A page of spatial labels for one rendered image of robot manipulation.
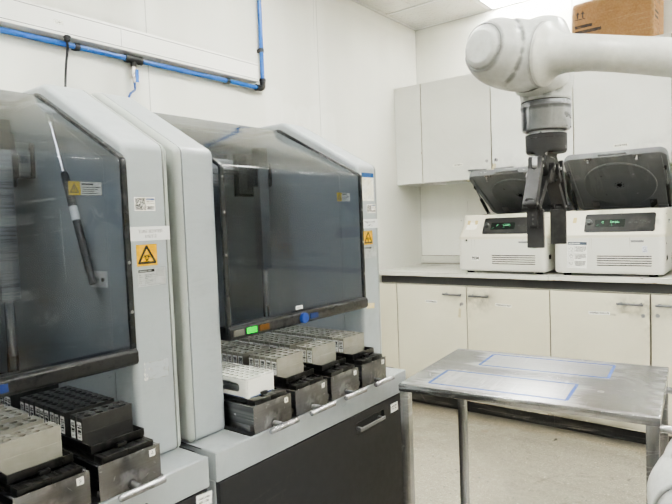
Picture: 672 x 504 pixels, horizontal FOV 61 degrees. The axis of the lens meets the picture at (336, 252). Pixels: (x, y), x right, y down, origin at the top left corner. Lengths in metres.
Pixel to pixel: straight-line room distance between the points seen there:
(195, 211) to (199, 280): 0.17
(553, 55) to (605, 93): 2.75
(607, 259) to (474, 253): 0.76
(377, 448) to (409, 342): 2.07
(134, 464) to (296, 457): 0.50
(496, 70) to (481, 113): 2.99
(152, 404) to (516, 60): 1.02
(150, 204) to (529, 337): 2.67
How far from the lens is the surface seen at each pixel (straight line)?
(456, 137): 4.02
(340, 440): 1.76
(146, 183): 1.33
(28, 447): 1.24
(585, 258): 3.43
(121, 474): 1.26
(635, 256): 3.39
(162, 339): 1.36
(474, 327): 3.69
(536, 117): 1.14
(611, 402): 1.47
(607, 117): 3.72
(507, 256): 3.56
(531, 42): 1.00
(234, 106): 3.07
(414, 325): 3.89
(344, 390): 1.73
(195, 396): 1.45
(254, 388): 1.50
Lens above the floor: 1.25
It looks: 3 degrees down
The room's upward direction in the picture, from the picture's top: 2 degrees counter-clockwise
